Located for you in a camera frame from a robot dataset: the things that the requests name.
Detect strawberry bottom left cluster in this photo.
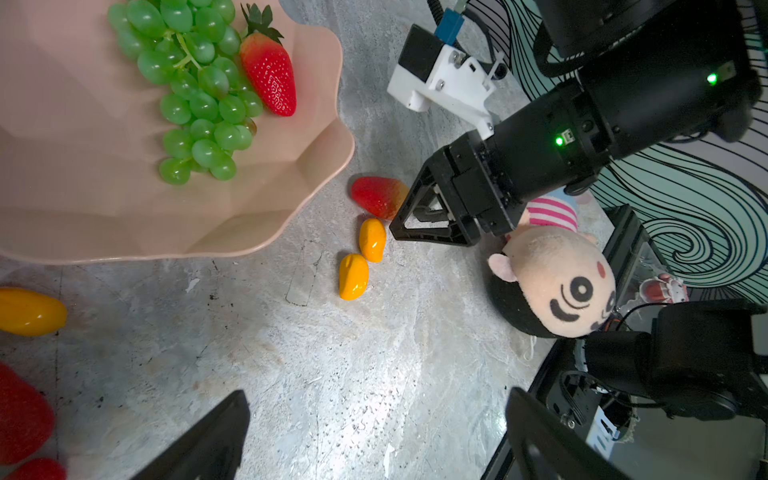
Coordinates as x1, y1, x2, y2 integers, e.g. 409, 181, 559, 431
4, 458, 67, 480

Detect strawberry cluster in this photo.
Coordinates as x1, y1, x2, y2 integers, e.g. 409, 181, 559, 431
4, 458, 67, 480
1, 364, 55, 466

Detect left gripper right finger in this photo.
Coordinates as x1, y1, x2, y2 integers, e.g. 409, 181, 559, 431
506, 388, 627, 480

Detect strawberry middle left cluster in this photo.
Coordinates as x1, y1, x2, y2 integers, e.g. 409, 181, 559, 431
1, 364, 55, 466

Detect pig-face plush doll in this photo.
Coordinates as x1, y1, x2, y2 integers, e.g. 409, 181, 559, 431
487, 188, 617, 338

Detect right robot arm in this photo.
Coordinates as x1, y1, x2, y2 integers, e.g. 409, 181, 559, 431
388, 1, 761, 246

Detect pink fruit bowl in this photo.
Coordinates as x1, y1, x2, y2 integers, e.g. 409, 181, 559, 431
1, 1, 355, 265

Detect green grape bunch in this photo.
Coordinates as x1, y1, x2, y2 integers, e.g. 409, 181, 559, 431
106, 0, 264, 185

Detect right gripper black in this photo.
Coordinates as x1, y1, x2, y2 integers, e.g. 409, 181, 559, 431
389, 131, 524, 247

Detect yellow mango right lower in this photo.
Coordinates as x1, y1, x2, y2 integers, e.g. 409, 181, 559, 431
339, 254, 369, 301

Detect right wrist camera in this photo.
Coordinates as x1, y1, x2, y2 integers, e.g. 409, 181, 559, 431
387, 1, 508, 140

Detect yellow mango right upper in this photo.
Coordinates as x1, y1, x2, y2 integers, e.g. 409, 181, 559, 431
358, 218, 387, 263

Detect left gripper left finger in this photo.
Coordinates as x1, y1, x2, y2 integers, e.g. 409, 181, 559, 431
133, 390, 250, 480

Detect yellow mango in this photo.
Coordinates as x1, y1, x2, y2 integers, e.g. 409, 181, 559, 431
1, 287, 67, 337
358, 218, 387, 263
339, 254, 369, 301

